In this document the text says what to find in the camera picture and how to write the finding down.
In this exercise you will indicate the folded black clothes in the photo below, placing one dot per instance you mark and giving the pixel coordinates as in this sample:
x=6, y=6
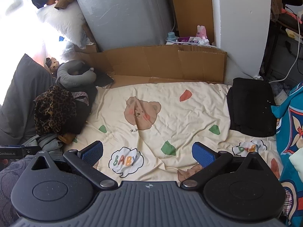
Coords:
x=251, y=106

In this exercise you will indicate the dark floral garment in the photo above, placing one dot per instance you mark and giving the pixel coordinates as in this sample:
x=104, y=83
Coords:
x=81, y=97

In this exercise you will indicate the white pillow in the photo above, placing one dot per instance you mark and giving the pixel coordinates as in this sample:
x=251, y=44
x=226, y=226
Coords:
x=61, y=21

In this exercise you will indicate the person's patterned trouser leg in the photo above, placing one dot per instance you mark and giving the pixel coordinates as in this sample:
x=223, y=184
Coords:
x=9, y=182

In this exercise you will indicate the cream bear print bedsheet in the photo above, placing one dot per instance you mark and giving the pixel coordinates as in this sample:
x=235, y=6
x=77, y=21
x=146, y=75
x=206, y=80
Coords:
x=170, y=104

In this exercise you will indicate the mustard brown cloth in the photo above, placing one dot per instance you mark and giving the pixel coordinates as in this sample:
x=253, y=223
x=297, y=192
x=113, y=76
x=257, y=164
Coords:
x=66, y=138

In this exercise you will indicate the white purple printed packet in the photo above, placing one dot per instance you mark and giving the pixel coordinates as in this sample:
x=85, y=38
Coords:
x=189, y=40

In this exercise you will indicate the pile of black clothes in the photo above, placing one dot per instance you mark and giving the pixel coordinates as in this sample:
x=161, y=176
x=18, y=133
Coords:
x=78, y=118

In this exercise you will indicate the pale green cloth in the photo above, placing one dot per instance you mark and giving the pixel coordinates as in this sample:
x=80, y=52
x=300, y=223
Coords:
x=297, y=158

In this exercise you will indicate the grey neck pillow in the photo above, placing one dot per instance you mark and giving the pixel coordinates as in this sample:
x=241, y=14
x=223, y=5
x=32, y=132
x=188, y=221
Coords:
x=62, y=74

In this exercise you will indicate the grey fluffy rug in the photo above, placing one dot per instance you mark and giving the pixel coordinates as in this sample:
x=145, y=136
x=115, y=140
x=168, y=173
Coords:
x=279, y=89

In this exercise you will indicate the grey laptop bag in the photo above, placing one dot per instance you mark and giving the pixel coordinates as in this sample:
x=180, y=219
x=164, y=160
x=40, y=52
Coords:
x=281, y=52

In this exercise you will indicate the small brown plush bear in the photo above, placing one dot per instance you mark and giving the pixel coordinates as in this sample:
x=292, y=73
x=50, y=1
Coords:
x=54, y=63

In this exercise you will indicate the leopard print garment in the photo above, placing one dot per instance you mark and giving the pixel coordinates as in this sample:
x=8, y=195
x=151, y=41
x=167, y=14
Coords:
x=52, y=108

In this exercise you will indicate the light blue bottle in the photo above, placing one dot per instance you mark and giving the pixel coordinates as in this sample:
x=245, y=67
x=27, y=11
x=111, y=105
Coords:
x=172, y=37

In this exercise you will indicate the grey plastic-wrapped mattress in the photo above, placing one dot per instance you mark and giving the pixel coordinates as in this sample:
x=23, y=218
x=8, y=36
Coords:
x=123, y=11

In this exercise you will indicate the teal printed blanket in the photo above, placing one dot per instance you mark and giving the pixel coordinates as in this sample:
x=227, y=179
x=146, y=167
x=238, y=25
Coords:
x=291, y=123

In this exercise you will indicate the tall brown cardboard box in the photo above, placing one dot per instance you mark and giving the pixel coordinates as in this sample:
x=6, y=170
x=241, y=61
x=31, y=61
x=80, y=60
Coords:
x=191, y=9

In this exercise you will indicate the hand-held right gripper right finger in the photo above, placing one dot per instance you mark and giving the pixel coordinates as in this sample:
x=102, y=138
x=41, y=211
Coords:
x=203, y=155

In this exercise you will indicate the brown cardboard sheet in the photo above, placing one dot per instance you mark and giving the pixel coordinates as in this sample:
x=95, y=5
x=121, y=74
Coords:
x=165, y=61

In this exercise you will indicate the grey green garment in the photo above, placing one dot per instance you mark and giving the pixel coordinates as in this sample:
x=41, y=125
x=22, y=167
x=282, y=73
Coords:
x=45, y=143

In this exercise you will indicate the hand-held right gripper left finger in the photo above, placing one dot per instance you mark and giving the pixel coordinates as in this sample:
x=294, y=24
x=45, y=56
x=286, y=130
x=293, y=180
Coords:
x=92, y=155

